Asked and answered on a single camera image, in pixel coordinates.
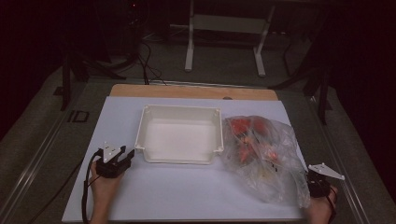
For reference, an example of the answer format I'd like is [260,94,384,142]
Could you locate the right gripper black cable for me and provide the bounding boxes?
[323,186,339,224]

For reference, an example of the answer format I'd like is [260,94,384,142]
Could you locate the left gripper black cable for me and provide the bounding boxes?
[81,148,104,224]

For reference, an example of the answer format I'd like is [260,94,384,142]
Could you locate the black metal stand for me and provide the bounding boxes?
[52,52,127,112]
[269,46,332,125]

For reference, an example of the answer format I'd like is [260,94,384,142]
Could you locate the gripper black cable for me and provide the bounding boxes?
[323,186,339,224]
[81,148,104,224]

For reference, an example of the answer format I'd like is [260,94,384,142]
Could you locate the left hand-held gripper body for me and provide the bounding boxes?
[94,141,131,179]

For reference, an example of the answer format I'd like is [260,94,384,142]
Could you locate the person's right hand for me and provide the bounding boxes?
[304,186,339,224]

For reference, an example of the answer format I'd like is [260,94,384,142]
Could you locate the red snack packet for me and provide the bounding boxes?
[229,117,281,166]

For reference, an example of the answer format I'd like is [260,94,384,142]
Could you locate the black floor cables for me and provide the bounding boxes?
[136,40,168,86]

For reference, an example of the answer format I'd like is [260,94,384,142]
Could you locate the white table mat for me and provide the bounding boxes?
[61,95,307,223]

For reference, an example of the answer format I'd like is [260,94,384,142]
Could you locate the clear plastic bag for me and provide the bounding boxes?
[221,115,312,209]

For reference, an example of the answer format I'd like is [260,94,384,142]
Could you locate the white metal stand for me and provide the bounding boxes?
[169,0,276,78]

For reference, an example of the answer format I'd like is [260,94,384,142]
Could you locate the white plastic bin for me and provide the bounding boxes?
[134,104,225,165]

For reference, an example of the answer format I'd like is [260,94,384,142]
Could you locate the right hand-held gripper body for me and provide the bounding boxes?
[305,162,346,199]

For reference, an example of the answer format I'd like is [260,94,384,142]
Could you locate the person's left hand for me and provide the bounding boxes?
[89,169,125,203]

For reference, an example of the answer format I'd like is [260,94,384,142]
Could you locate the thin black cable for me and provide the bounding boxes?
[27,160,84,224]

